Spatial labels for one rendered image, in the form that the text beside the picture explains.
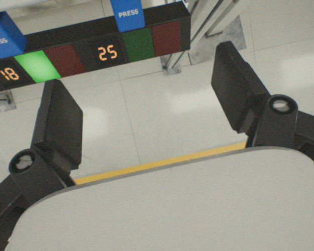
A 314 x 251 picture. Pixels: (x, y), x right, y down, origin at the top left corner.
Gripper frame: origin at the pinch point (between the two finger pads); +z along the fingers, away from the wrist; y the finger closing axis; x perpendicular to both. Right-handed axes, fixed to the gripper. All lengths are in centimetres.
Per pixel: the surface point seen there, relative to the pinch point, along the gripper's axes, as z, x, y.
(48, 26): 79, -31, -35
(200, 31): 26.4, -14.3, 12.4
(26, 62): 11.1, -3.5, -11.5
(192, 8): 24.5, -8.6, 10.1
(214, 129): 36, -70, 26
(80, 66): 11.1, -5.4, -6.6
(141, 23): 9.0, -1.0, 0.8
